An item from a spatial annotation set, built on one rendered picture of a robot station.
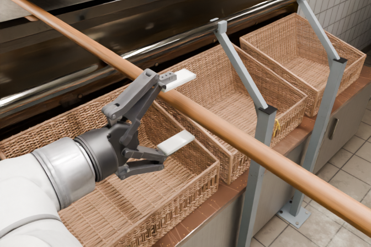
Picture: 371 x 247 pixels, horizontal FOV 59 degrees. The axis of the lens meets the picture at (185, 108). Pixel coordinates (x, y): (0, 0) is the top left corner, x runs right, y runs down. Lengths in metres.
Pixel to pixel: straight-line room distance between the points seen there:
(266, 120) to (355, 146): 1.60
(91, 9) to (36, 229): 0.89
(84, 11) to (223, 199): 0.81
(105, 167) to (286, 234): 1.52
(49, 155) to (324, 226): 1.71
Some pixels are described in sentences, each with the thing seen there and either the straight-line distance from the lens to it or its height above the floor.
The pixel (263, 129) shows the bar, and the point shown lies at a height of 0.89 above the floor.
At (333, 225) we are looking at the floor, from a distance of 2.03.
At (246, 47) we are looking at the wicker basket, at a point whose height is 0.79.
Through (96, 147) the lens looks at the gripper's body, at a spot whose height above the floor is 1.22.
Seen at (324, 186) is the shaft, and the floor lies 1.20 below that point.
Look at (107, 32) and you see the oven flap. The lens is 1.26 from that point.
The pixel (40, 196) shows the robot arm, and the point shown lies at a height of 1.22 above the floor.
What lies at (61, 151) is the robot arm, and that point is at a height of 1.23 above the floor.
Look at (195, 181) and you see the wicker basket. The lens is 1.09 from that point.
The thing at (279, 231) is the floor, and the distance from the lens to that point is 1.91.
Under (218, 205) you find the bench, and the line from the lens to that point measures 1.21.
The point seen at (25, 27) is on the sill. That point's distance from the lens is 1.10.
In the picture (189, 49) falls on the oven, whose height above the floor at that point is 0.88.
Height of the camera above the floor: 1.53
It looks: 35 degrees down
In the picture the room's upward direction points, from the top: straight up
